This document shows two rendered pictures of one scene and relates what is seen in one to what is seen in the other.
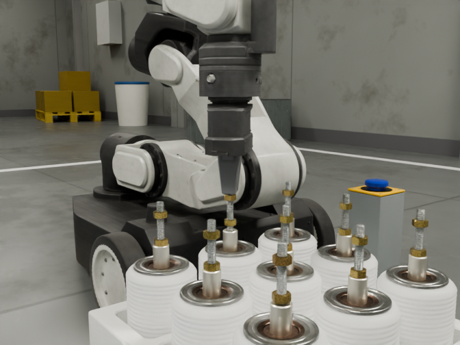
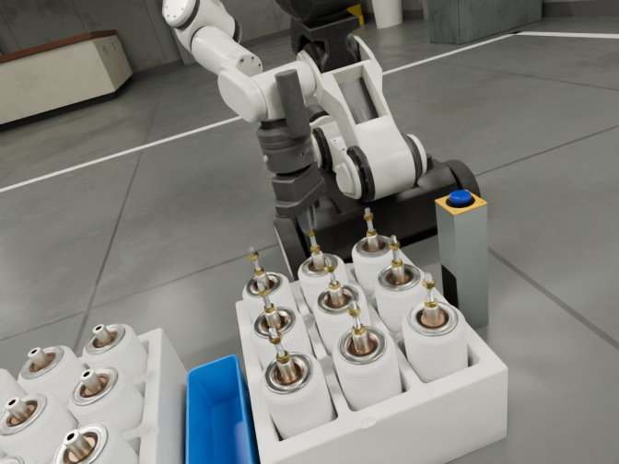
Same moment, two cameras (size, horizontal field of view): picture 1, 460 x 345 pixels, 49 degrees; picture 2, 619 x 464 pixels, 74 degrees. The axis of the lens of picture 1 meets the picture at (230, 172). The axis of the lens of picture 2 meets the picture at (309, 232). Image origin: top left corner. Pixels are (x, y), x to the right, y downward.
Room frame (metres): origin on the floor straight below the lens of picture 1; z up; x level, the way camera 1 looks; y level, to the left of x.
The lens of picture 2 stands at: (0.14, -0.34, 0.72)
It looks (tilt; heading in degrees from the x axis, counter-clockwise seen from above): 30 degrees down; 30
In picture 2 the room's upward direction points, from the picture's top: 15 degrees counter-clockwise
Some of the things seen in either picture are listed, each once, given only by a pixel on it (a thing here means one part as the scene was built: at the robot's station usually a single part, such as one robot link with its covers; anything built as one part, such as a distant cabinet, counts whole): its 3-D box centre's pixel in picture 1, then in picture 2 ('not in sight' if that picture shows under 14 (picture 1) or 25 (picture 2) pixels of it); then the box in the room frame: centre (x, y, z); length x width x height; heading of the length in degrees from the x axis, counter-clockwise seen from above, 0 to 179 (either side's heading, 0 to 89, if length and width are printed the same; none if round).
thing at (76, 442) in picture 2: not in sight; (76, 443); (0.29, 0.20, 0.26); 0.02 x 0.02 x 0.03
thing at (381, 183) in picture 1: (376, 185); (460, 198); (0.87, -0.26, 0.32); 0.04 x 0.04 x 0.02
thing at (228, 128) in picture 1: (228, 109); (293, 171); (0.73, 0.00, 0.46); 0.13 x 0.10 x 0.12; 170
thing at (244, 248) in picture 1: (230, 248); (320, 265); (0.73, 0.00, 0.25); 0.08 x 0.08 x 0.01
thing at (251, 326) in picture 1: (280, 330); (288, 372); (0.47, -0.05, 0.25); 0.08 x 0.08 x 0.01
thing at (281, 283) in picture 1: (281, 279); (279, 347); (0.47, -0.05, 0.30); 0.01 x 0.01 x 0.08
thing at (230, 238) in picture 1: (230, 240); (318, 260); (0.73, 0.00, 0.26); 0.02 x 0.02 x 0.03
